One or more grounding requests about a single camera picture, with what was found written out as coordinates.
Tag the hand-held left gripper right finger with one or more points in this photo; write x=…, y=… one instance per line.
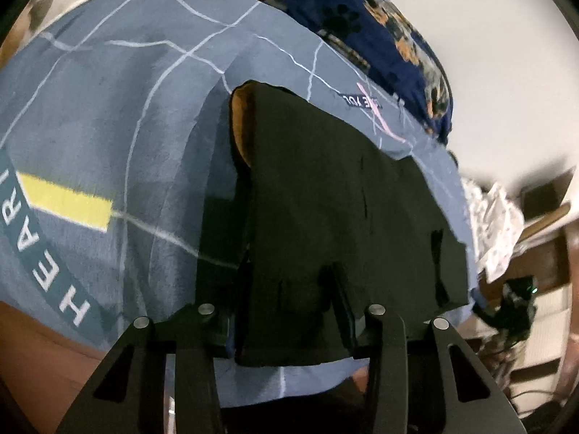
x=384, y=330

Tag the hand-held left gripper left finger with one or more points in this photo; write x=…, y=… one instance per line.
x=212, y=330

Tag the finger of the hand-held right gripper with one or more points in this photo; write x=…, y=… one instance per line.
x=483, y=305

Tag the black pants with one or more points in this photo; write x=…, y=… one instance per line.
x=339, y=212

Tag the brown wooden furniture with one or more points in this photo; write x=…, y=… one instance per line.
x=547, y=253

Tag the white patterned cloth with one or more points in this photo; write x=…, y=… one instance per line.
x=493, y=221

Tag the dark box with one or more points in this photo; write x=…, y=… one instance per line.
x=540, y=199

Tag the blue checked bed sheet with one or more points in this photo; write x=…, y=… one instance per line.
x=113, y=122

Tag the navy dog printed blanket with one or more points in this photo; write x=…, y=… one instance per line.
x=362, y=22

